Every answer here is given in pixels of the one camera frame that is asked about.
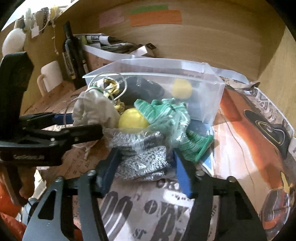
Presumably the yellow green sponge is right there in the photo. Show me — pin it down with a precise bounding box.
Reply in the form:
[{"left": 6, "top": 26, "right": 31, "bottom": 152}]
[{"left": 171, "top": 78, "right": 193, "bottom": 99}]

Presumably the green sticky note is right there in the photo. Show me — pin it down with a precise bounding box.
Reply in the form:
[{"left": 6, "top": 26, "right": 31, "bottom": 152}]
[{"left": 128, "top": 4, "right": 169, "bottom": 15}]

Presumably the pink sticky note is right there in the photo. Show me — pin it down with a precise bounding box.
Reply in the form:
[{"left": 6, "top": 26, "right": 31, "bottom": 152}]
[{"left": 99, "top": 8, "right": 125, "bottom": 28}]

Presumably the white mug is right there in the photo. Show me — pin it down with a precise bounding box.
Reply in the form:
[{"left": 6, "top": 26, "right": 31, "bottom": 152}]
[{"left": 37, "top": 61, "right": 63, "bottom": 96}]

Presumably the yellow floral scrunchie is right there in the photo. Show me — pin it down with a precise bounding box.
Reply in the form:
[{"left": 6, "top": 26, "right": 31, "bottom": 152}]
[{"left": 101, "top": 77, "right": 125, "bottom": 114}]

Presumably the orange sticky note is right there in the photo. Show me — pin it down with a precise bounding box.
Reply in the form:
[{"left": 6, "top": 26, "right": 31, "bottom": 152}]
[{"left": 129, "top": 9, "right": 183, "bottom": 27}]

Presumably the clear plastic bin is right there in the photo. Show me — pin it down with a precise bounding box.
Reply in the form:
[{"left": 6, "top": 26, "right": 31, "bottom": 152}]
[{"left": 84, "top": 58, "right": 225, "bottom": 126}]

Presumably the green striped sock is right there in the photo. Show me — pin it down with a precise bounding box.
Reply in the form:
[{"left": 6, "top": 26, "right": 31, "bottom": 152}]
[{"left": 134, "top": 98, "right": 214, "bottom": 163}]

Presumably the dark wine bottle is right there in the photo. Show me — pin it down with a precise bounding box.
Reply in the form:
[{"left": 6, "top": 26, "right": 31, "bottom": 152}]
[{"left": 63, "top": 21, "right": 89, "bottom": 89}]

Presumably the left hand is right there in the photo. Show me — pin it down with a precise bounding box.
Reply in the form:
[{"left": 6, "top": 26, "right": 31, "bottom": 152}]
[{"left": 0, "top": 164, "right": 38, "bottom": 207}]

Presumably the yellow felt ball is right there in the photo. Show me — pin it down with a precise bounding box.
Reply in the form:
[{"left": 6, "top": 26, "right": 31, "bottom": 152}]
[{"left": 118, "top": 108, "right": 149, "bottom": 133}]

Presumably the white fluffy pompom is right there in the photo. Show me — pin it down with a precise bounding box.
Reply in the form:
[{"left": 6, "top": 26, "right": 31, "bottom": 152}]
[{"left": 2, "top": 28, "right": 26, "bottom": 56}]

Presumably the grey knitted sock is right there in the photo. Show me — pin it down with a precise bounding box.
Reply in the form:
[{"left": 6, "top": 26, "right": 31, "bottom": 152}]
[{"left": 103, "top": 128, "right": 175, "bottom": 181}]

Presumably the white cloth with ring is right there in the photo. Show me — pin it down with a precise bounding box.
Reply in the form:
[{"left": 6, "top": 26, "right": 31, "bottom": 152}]
[{"left": 63, "top": 72, "right": 128, "bottom": 149}]

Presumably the white tray of papers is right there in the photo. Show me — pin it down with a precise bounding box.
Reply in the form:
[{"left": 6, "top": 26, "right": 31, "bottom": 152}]
[{"left": 74, "top": 33, "right": 157, "bottom": 73}]

